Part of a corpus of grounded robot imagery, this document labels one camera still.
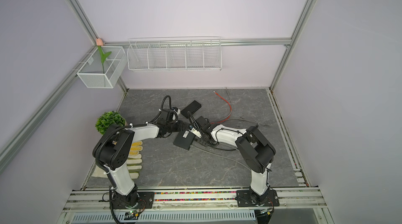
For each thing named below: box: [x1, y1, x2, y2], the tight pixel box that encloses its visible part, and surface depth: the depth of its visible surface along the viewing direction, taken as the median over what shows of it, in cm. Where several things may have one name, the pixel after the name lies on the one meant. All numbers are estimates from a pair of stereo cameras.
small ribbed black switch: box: [180, 99, 202, 119], surface depth 111 cm
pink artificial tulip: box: [95, 38, 112, 74], surface depth 93 cm
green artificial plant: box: [95, 110, 127, 135], surface depth 86 cm
